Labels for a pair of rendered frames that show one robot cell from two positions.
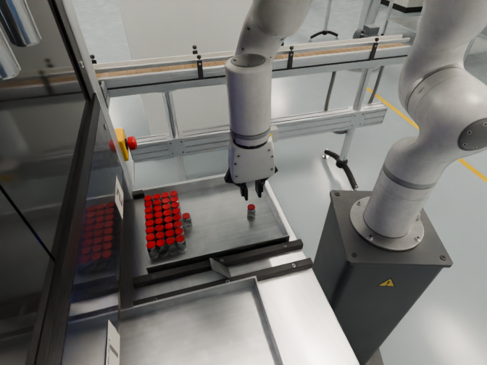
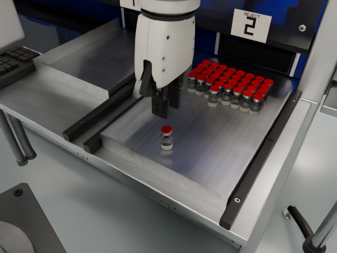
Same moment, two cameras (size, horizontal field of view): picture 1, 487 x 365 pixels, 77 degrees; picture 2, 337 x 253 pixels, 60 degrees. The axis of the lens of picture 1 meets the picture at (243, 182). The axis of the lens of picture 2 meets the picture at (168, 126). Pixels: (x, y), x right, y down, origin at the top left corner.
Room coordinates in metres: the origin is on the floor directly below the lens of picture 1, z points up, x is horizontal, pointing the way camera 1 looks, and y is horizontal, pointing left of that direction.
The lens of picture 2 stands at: (0.84, -0.28, 1.29)
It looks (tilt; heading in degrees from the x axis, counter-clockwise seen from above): 42 degrees down; 139
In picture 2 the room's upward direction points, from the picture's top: straight up
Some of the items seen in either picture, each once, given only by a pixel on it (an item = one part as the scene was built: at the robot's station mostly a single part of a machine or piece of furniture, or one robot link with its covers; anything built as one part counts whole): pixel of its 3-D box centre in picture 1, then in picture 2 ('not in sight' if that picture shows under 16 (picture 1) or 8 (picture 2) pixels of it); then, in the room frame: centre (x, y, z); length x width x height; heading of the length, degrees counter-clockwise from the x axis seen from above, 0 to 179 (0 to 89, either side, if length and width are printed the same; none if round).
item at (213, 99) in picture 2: (187, 221); (213, 96); (0.51, 0.14, 0.90); 0.02 x 0.02 x 0.05
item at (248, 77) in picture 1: (248, 93); not in sight; (0.54, -0.01, 1.24); 0.09 x 0.08 x 0.13; 1
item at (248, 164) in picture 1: (251, 154); (167, 40); (0.54, -0.02, 1.10); 0.10 x 0.08 x 0.11; 105
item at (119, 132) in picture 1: (113, 145); not in sight; (0.72, 0.37, 0.99); 0.08 x 0.07 x 0.07; 105
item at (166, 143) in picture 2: (251, 213); (166, 138); (0.54, -0.02, 0.90); 0.02 x 0.02 x 0.04
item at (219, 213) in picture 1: (211, 215); (203, 116); (0.54, 0.09, 0.90); 0.34 x 0.26 x 0.04; 105
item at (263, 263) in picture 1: (242, 263); (127, 94); (0.38, 0.00, 0.91); 0.14 x 0.03 x 0.06; 106
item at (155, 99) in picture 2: (262, 183); (156, 103); (0.55, -0.05, 1.00); 0.03 x 0.03 x 0.07; 15
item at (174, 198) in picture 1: (177, 219); (222, 93); (0.52, 0.17, 0.90); 0.18 x 0.02 x 0.05; 15
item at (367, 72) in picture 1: (353, 121); not in sight; (1.75, -0.72, 0.46); 0.09 x 0.09 x 0.77; 15
